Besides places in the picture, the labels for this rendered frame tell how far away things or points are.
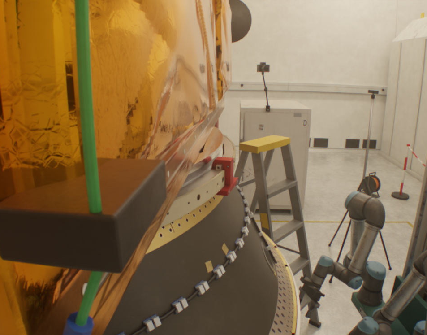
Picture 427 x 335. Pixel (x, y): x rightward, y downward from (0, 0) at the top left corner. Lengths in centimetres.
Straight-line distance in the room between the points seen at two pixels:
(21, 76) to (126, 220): 9
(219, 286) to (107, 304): 58
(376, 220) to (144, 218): 167
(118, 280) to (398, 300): 136
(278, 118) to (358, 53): 479
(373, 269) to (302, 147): 278
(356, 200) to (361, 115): 717
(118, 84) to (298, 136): 428
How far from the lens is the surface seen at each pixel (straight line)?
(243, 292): 98
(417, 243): 193
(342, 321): 311
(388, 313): 163
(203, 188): 81
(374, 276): 204
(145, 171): 21
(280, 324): 115
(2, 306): 22
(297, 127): 447
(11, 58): 19
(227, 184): 95
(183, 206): 76
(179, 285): 79
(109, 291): 34
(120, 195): 17
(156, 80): 31
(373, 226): 182
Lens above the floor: 199
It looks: 16 degrees down
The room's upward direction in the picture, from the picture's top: straight up
